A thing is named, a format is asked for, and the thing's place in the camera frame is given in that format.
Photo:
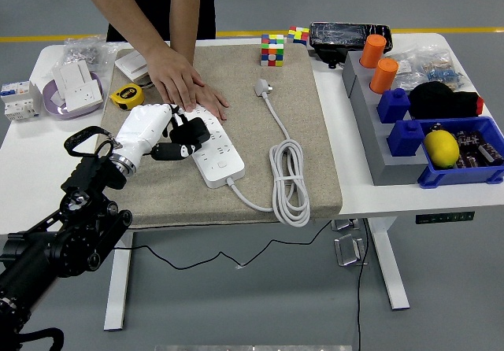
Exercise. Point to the person's left hand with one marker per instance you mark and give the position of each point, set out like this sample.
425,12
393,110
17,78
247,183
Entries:
212,100

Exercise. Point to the person's right hand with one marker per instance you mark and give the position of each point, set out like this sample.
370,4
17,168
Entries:
175,79

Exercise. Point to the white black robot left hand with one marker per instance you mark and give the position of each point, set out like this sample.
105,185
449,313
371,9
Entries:
141,128

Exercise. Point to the white power strip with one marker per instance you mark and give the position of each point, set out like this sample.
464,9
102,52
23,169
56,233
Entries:
220,166

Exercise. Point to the person's left forearm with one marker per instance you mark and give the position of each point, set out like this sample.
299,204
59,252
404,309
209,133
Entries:
183,12

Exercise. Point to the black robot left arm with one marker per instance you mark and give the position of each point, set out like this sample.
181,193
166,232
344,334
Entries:
78,244

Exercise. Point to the grey-brown mat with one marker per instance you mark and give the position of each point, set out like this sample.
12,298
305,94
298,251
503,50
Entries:
252,130

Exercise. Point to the person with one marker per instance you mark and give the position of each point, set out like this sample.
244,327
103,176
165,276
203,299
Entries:
153,4

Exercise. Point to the large colourful puzzle cube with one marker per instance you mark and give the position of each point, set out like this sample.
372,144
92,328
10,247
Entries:
272,50

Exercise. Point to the purple bowl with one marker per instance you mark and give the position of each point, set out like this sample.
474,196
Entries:
53,109

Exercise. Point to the clear bag of screws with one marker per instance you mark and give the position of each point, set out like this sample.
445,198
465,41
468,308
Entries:
82,52

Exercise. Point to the small colourful puzzle cube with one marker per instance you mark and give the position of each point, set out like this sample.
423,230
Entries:
298,35

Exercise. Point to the white circuit breaker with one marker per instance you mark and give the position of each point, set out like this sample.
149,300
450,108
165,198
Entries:
19,103

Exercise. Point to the small black gadget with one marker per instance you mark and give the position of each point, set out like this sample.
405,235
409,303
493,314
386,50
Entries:
330,58

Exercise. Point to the black plastic-wrapped box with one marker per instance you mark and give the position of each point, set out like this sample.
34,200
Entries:
338,36

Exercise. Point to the orange cylinder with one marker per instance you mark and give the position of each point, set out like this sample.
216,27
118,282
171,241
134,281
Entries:
373,52
384,76

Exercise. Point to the grey peg block base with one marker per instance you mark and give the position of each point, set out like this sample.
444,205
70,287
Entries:
378,150

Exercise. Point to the blue block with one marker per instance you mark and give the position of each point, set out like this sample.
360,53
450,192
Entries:
393,107
405,138

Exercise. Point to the white table leg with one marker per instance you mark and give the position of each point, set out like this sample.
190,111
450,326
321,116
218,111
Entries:
117,324
388,264

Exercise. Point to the clear bag of small parts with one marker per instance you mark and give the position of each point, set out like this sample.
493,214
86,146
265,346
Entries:
409,65

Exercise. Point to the black fabric bundle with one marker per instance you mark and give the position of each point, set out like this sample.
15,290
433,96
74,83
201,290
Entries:
441,101

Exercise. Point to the clear bag of blue components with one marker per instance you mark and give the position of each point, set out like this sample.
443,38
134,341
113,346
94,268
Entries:
443,71

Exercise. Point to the yellow lemon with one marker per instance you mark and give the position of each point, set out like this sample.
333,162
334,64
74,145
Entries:
441,149

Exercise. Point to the blue plastic bin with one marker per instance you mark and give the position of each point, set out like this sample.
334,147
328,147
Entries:
460,176

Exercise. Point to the black table control panel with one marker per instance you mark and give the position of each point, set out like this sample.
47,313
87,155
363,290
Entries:
445,218

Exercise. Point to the dark cylindrical capacitor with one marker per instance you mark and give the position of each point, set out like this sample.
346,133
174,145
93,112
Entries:
490,154
466,160
470,138

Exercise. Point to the white wall switch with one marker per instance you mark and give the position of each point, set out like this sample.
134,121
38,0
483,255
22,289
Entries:
132,63

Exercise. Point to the white wall socket panel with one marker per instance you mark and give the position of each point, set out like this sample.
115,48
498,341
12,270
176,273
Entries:
82,95

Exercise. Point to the white plain wall panel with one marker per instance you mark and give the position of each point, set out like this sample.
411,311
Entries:
73,73

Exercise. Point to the small silver metal bracket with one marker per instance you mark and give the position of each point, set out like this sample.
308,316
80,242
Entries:
345,225

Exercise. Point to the large silver metal bracket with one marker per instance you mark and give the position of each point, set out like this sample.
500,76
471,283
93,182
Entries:
349,250

